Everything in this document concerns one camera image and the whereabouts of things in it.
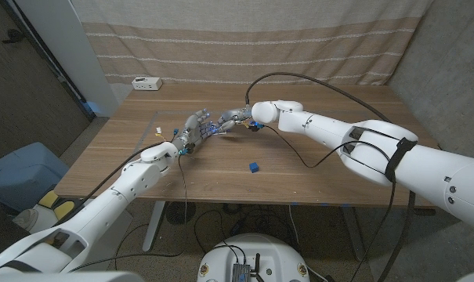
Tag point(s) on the white wall panel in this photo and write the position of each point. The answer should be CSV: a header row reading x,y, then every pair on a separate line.
x,y
64,47

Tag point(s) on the round black floor fan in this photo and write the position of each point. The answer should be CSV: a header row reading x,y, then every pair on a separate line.
x,y
180,213

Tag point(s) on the beige striped curtain backdrop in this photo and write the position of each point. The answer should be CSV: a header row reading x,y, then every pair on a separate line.
x,y
240,39

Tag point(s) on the one dollar bill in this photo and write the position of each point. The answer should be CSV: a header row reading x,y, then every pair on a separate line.
x,y
220,132

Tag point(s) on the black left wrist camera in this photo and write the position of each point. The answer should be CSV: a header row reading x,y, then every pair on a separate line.
x,y
190,148

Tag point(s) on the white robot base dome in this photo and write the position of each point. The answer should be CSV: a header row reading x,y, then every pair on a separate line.
x,y
268,254

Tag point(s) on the white power strip box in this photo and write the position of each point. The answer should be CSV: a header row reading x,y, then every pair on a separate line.
x,y
146,83

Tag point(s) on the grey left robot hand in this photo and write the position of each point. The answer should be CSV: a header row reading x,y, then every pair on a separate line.
x,y
195,131

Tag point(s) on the white table leg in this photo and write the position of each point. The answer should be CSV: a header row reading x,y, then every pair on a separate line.
x,y
155,223

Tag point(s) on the grey table leg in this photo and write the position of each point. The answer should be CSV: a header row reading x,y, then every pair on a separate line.
x,y
354,235

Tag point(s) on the black antenna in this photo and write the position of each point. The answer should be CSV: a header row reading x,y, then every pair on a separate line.
x,y
257,262

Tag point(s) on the grey electronics box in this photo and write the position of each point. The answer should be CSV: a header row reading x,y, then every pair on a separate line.
x,y
240,273

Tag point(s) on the blue plastic bin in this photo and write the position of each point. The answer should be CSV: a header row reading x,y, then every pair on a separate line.
x,y
21,176

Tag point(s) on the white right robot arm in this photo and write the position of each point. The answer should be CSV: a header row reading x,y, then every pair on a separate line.
x,y
436,168

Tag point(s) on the yellow black foot pedal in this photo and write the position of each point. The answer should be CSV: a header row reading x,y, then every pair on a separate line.
x,y
48,199

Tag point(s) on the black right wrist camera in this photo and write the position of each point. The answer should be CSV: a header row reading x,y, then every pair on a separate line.
x,y
255,126

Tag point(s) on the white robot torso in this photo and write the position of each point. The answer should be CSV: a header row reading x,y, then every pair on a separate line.
x,y
64,277

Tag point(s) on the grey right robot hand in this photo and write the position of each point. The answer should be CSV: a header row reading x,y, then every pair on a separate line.
x,y
236,116

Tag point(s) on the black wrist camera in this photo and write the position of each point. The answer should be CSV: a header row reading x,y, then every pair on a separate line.
x,y
255,126
190,148

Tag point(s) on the small blue block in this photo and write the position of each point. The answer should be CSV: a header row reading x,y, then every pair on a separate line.
x,y
254,167

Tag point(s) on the person's black trouser leg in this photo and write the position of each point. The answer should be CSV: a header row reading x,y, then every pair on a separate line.
x,y
1,231

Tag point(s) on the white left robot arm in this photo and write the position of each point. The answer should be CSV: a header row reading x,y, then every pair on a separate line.
x,y
103,205

